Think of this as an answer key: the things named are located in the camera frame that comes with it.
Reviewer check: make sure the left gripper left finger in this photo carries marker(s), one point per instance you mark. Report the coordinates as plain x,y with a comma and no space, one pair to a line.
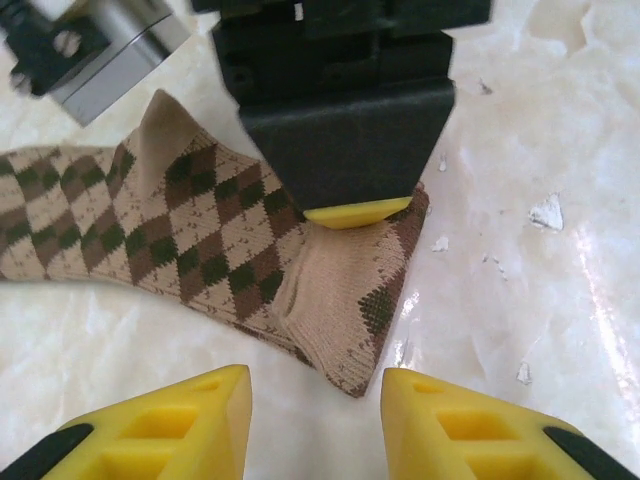
150,435

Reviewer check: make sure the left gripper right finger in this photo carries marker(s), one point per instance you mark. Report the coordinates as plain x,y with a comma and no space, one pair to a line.
475,440

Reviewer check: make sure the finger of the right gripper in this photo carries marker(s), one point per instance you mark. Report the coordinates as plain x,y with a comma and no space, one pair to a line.
350,150

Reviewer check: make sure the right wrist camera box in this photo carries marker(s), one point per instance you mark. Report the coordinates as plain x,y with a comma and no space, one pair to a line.
125,45

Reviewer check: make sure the brown beige argyle sock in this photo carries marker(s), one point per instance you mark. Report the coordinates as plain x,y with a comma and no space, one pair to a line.
150,225

